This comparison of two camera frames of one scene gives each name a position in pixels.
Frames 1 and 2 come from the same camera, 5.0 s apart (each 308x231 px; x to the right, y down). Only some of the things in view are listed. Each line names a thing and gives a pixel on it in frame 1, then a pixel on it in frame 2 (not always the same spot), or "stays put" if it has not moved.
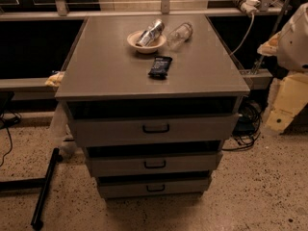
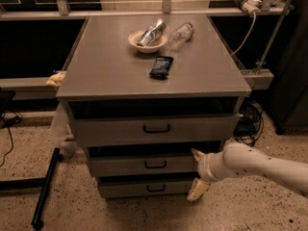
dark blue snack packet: x=160 y=67 stays put
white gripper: x=295 y=47 → x=204 y=167
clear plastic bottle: x=179 y=36 stays put
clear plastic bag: x=62 y=133 stays put
